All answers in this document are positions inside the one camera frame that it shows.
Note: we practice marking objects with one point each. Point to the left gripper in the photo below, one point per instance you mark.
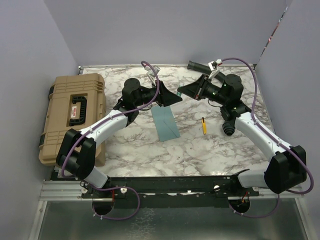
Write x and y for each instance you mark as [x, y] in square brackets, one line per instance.
[165, 97]

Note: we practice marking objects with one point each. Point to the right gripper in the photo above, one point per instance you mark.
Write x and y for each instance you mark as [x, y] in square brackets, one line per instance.
[196, 90]

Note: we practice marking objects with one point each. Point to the teal envelope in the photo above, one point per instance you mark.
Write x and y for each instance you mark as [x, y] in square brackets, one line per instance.
[165, 123]

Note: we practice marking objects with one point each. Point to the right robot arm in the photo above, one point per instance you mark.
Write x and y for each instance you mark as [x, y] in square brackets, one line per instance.
[285, 169]

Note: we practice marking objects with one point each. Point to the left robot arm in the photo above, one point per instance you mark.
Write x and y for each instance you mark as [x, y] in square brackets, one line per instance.
[77, 153]

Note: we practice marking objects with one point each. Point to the yellow utility knife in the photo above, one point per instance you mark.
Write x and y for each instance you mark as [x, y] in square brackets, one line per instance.
[204, 127]

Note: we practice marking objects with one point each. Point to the tan plastic tool case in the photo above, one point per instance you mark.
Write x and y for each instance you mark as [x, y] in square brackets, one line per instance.
[75, 102]

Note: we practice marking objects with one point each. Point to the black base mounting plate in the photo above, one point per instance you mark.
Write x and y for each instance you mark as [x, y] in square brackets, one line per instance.
[169, 192]

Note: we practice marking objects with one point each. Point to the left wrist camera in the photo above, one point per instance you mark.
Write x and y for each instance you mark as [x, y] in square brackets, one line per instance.
[150, 73]

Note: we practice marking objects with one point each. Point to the aluminium frame rail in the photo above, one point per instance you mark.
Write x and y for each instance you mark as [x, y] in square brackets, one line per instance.
[72, 191]

